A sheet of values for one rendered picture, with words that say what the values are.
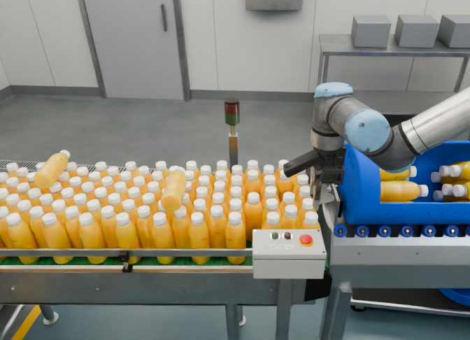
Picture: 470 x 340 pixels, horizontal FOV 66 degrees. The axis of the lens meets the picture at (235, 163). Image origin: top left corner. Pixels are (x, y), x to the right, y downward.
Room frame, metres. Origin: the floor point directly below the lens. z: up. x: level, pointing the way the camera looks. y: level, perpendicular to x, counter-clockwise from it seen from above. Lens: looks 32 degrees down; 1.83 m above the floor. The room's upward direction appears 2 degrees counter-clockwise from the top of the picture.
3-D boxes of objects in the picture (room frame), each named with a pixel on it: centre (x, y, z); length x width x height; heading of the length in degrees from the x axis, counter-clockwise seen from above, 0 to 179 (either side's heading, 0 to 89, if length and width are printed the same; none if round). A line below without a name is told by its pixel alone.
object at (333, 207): (1.02, -0.36, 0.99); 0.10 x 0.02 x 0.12; 177
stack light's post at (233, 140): (1.39, 0.00, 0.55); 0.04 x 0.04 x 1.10; 87
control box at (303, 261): (0.74, -0.14, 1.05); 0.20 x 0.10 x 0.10; 87
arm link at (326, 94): (0.86, -0.26, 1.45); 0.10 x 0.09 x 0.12; 17
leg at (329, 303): (1.08, -0.43, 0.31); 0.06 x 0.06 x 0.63; 87
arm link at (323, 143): (0.86, -0.25, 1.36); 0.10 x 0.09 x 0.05; 177
